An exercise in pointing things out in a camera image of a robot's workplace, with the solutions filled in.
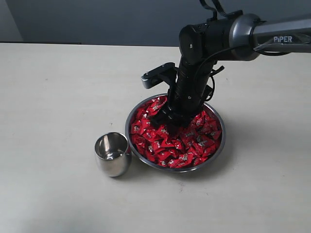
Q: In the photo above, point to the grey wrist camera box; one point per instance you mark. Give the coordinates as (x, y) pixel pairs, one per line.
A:
(163, 73)

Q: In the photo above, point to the steel bowl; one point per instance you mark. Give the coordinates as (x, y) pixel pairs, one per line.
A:
(172, 149)

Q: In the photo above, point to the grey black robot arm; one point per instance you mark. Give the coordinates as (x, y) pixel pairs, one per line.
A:
(202, 46)

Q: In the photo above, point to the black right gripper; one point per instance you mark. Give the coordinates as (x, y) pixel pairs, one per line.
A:
(185, 98)

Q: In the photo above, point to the steel cup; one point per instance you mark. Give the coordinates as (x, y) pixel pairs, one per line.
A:
(112, 154)

